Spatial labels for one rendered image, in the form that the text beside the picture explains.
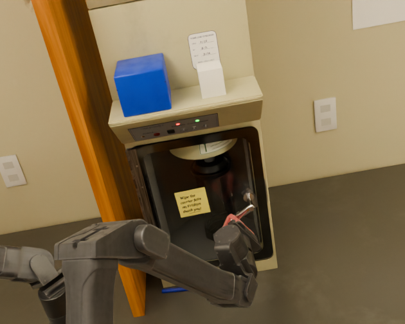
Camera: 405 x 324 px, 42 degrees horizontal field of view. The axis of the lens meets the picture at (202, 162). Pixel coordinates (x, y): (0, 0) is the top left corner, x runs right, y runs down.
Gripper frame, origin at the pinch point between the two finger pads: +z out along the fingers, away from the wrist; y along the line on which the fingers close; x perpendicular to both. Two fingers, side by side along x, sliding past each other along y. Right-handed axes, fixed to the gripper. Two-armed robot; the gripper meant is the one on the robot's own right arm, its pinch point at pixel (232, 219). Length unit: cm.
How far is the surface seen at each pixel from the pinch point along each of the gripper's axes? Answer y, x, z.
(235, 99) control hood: 26.6, -21.4, -5.8
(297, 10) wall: 13, -43, 48
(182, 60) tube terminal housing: 36.7, -16.6, 5.5
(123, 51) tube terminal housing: 46.6, -8.8, 5.7
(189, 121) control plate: 27.8, -10.4, -2.3
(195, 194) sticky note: 9.6, 3.4, 4.2
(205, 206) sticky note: 5.1, 3.9, 4.1
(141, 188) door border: 19.6, 11.8, 4.4
